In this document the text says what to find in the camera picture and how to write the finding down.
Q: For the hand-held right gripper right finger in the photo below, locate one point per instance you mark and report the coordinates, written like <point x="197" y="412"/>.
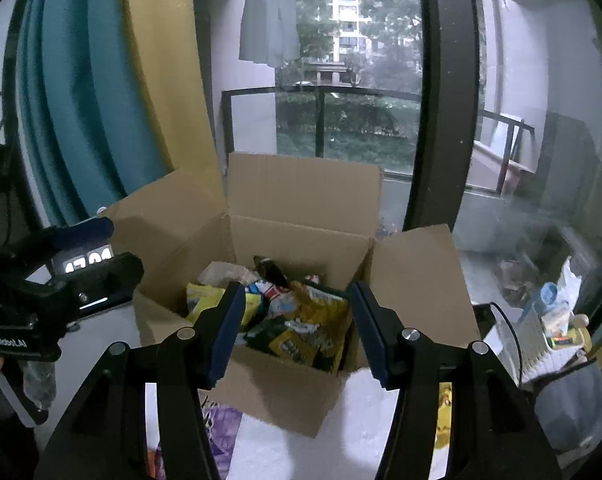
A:
<point x="371" y="335"/>

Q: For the white apartment building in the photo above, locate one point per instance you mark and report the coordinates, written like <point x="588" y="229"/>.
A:
<point x="348" y="15"/>

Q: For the yellow orange black snack packet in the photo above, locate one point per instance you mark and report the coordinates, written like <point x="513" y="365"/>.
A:
<point x="311" y="330"/>

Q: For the balcony railing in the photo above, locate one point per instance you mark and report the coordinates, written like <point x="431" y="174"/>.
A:
<point x="321" y="110"/>

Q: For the cardboard box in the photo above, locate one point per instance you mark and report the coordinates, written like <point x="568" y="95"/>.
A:
<point x="301" y="200"/>

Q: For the large yellow snack packet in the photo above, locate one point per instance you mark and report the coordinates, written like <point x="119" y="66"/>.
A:
<point x="203" y="302"/>

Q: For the small yellow cartoon packet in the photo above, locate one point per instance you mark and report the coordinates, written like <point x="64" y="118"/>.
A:
<point x="443" y="415"/>

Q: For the white hanging garment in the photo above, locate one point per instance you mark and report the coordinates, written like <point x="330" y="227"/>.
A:
<point x="268" y="15"/>

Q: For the grey cloth bag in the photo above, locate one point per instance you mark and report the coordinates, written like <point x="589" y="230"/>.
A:
<point x="573" y="405"/>

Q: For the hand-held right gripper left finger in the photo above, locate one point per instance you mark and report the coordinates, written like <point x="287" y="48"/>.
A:
<point x="226" y="335"/>

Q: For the purple snack packet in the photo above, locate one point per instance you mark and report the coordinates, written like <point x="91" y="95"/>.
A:
<point x="223" y="435"/>

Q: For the white red cartoon snack packet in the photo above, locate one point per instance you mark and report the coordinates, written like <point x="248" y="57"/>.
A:
<point x="278" y="297"/>

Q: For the dark brown snack packet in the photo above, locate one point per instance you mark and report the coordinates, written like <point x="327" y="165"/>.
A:
<point x="271" y="270"/>

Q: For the white tissue box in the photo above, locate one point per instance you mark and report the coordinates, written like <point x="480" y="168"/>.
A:
<point x="551" y="345"/>

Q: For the beige crumpled packet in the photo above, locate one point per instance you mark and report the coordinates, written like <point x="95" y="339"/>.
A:
<point x="226" y="272"/>

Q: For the black window frame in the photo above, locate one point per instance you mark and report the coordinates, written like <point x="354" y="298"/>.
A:
<point x="443" y="100"/>

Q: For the teal curtain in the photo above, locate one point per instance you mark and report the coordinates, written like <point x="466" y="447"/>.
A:
<point x="86" y="100"/>

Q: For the tablet with clock display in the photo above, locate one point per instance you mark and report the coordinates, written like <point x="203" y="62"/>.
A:
<point x="88" y="260"/>

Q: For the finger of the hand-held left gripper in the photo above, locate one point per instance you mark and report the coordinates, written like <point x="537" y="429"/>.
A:
<point x="81" y="232"/>
<point x="101" y="280"/>

